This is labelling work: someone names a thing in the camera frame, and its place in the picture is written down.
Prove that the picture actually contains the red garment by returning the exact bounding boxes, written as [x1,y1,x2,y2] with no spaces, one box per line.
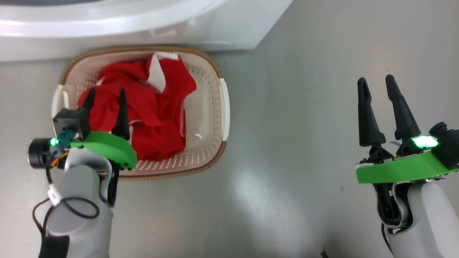
[77,52,197,162]

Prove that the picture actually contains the cream perforated basket brown rim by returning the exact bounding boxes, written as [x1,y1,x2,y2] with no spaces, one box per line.
[51,45,230,181]

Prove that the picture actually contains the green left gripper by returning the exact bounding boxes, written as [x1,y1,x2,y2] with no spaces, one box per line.
[70,89,138,169]

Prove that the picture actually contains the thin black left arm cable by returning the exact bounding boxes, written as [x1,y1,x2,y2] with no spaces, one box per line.
[32,154,100,258]

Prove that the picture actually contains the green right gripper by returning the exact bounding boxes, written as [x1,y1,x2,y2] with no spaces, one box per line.
[355,75,459,185]

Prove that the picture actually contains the white front-load washing machine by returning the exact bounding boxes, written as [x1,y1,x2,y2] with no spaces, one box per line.
[0,0,294,62]

